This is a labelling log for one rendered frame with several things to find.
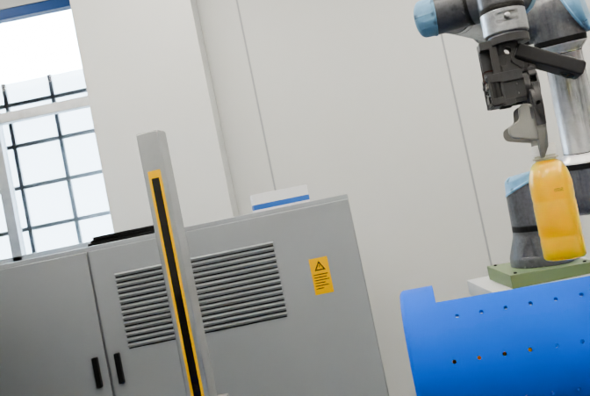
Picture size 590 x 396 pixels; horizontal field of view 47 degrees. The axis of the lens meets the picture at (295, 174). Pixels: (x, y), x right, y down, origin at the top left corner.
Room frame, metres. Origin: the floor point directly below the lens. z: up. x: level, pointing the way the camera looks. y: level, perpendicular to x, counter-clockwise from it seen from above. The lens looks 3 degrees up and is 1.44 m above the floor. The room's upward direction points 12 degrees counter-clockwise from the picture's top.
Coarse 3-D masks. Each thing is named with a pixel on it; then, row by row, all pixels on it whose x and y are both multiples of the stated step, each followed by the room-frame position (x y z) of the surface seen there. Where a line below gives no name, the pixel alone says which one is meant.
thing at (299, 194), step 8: (304, 184) 2.90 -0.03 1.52; (264, 192) 2.88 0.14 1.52; (272, 192) 2.88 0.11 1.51; (280, 192) 2.89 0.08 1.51; (288, 192) 2.89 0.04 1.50; (296, 192) 2.89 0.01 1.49; (304, 192) 2.90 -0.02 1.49; (256, 200) 2.87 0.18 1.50; (264, 200) 2.88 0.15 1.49; (272, 200) 2.88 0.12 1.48; (280, 200) 2.88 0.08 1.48; (288, 200) 2.89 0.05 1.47; (296, 200) 2.89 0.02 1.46; (304, 200) 2.90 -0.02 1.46; (256, 208) 2.87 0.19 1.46; (264, 208) 2.87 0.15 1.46; (272, 208) 2.88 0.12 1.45
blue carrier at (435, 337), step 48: (432, 288) 1.30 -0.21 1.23; (528, 288) 1.22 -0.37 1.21; (576, 288) 1.19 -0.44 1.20; (432, 336) 1.20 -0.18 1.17; (480, 336) 1.18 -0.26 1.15; (528, 336) 1.16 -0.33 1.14; (576, 336) 1.15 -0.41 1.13; (432, 384) 1.18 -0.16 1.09; (480, 384) 1.17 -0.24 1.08; (528, 384) 1.16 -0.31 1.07; (576, 384) 1.15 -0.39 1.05
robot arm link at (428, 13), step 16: (432, 0) 1.28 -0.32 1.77; (448, 0) 1.26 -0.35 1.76; (464, 0) 1.24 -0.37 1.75; (416, 16) 1.30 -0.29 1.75; (432, 16) 1.28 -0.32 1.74; (448, 16) 1.27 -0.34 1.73; (464, 16) 1.25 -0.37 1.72; (432, 32) 1.30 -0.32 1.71; (448, 32) 1.32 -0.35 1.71; (464, 32) 1.36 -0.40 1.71; (480, 32) 1.43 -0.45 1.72
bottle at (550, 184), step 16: (544, 160) 1.13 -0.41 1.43; (560, 160) 1.13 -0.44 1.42; (544, 176) 1.11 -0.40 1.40; (560, 176) 1.11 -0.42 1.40; (544, 192) 1.11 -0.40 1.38; (560, 192) 1.11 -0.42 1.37; (544, 208) 1.12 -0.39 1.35; (560, 208) 1.11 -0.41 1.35; (576, 208) 1.12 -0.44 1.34; (544, 224) 1.12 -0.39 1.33; (560, 224) 1.11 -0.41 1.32; (576, 224) 1.11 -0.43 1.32; (544, 240) 1.13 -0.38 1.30; (560, 240) 1.11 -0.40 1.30; (576, 240) 1.11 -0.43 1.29; (544, 256) 1.14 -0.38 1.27; (560, 256) 1.11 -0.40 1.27; (576, 256) 1.11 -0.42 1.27
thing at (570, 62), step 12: (516, 48) 1.13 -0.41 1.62; (528, 48) 1.12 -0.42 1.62; (540, 48) 1.12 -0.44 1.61; (528, 60) 1.12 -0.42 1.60; (540, 60) 1.12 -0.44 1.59; (552, 60) 1.11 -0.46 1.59; (564, 60) 1.11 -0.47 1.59; (576, 60) 1.11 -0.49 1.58; (552, 72) 1.15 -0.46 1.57; (564, 72) 1.12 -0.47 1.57; (576, 72) 1.11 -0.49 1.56
